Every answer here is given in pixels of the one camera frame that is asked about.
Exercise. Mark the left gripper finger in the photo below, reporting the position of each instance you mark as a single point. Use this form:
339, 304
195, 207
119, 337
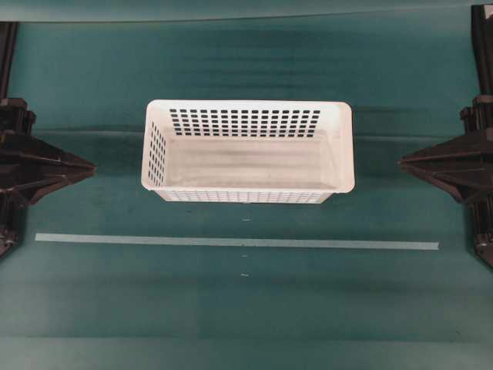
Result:
75, 175
71, 160

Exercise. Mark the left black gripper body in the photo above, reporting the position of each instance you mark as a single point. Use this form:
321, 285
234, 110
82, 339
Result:
30, 168

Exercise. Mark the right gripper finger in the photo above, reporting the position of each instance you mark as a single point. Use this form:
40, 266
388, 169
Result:
416, 157
417, 172

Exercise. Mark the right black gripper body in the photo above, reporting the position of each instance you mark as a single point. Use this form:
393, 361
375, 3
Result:
463, 164

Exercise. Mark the white perforated plastic basket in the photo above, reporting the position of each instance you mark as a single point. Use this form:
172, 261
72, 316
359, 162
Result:
248, 151

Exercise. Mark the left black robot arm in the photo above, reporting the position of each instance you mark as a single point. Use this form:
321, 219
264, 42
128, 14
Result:
17, 119

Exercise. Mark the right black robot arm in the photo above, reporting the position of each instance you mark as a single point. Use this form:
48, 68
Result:
477, 119

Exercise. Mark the right black robot base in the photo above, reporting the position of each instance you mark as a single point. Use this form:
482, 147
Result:
481, 213

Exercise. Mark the left black robot base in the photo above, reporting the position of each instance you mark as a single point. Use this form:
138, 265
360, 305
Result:
12, 223

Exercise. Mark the long grey tape strip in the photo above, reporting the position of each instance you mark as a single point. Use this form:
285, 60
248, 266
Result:
239, 242

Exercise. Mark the right black frame post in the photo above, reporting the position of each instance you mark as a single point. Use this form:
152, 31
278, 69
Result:
481, 36

